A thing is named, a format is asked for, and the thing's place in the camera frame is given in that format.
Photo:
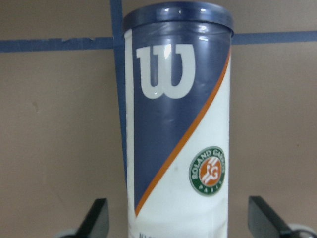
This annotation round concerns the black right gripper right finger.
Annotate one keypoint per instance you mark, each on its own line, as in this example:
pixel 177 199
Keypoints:
pixel 264 222

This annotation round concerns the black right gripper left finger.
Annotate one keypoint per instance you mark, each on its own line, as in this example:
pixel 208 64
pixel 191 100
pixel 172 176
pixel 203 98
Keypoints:
pixel 96 222

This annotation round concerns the white blue tennis ball can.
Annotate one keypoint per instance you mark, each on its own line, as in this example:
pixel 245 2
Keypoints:
pixel 177 91

